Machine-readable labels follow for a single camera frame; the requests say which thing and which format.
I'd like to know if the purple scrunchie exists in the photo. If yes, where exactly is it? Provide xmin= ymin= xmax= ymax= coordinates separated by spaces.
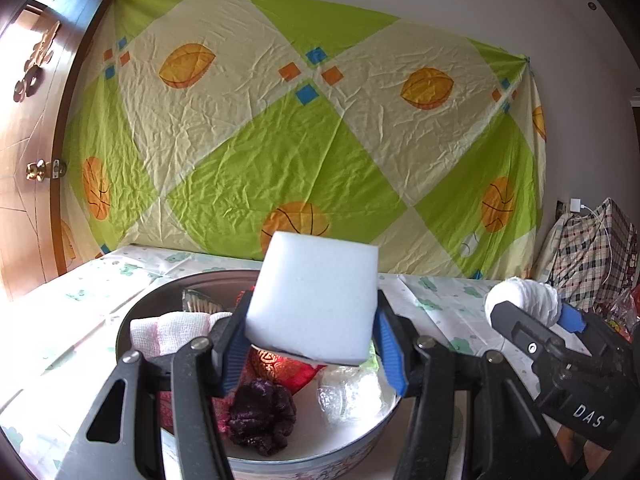
xmin=227 ymin=379 xmax=298 ymax=457

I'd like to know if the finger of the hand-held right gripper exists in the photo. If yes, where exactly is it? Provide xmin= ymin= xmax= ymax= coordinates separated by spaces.
xmin=490 ymin=301 xmax=561 ymax=361
xmin=557 ymin=302 xmax=589 ymax=335

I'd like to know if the red embroidered pouch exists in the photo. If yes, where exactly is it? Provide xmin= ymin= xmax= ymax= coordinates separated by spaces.
xmin=247 ymin=345 xmax=326 ymax=396

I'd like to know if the wooden door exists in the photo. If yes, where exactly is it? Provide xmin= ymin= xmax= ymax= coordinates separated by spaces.
xmin=0 ymin=0 xmax=141 ymax=301

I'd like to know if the pink white knitted cloth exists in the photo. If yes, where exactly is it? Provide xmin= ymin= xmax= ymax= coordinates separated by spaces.
xmin=130 ymin=311 xmax=233 ymax=358

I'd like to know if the red plastic bag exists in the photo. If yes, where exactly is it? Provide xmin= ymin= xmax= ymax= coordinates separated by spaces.
xmin=600 ymin=285 xmax=640 ymax=346

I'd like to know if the brass door ornament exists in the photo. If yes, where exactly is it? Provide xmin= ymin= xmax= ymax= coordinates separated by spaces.
xmin=14 ymin=21 xmax=61 ymax=103

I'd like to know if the clear plastic pack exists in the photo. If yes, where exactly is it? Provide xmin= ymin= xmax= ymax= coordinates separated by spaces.
xmin=317 ymin=366 xmax=396 ymax=423

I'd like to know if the white sponge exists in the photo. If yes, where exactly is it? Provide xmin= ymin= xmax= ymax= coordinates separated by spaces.
xmin=244 ymin=231 xmax=379 ymax=367

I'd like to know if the brass door latch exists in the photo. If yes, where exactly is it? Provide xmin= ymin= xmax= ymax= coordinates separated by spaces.
xmin=26 ymin=159 xmax=67 ymax=182

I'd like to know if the white charger cable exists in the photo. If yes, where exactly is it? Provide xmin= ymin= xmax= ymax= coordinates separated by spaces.
xmin=581 ymin=204 xmax=613 ymax=281

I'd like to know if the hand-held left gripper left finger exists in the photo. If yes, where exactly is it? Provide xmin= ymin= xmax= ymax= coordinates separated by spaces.
xmin=55 ymin=290 xmax=256 ymax=480

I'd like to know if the cotton swab packet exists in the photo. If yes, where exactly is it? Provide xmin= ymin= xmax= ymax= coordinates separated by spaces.
xmin=182 ymin=287 xmax=226 ymax=316

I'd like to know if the plaid bag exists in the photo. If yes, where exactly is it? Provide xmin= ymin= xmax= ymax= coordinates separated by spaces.
xmin=532 ymin=199 xmax=640 ymax=318

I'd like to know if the white floral tablecloth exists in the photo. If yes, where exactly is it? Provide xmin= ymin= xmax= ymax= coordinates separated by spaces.
xmin=0 ymin=244 xmax=551 ymax=480

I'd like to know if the round metal tin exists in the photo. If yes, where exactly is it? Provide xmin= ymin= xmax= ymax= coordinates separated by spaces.
xmin=115 ymin=270 xmax=403 ymax=476

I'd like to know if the white fluffy ball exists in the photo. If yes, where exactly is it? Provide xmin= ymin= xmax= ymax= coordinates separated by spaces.
xmin=483 ymin=277 xmax=563 ymax=328

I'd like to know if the green cream printed bedsheet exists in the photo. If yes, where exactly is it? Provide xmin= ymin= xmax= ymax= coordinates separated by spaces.
xmin=60 ymin=0 xmax=547 ymax=281

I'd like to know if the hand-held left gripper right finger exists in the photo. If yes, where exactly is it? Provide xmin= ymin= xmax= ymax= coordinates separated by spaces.
xmin=372 ymin=289 xmax=573 ymax=480

